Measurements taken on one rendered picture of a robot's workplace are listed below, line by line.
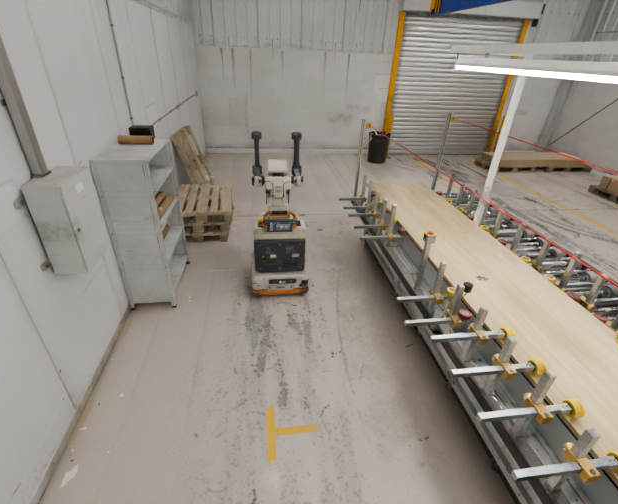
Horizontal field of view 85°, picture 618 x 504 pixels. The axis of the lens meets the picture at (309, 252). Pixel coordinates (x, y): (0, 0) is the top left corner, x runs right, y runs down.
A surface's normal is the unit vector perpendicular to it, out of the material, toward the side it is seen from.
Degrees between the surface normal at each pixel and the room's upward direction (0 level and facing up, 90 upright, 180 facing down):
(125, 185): 90
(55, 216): 90
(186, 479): 0
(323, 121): 90
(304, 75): 90
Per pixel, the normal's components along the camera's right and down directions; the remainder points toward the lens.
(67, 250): 0.14, 0.51
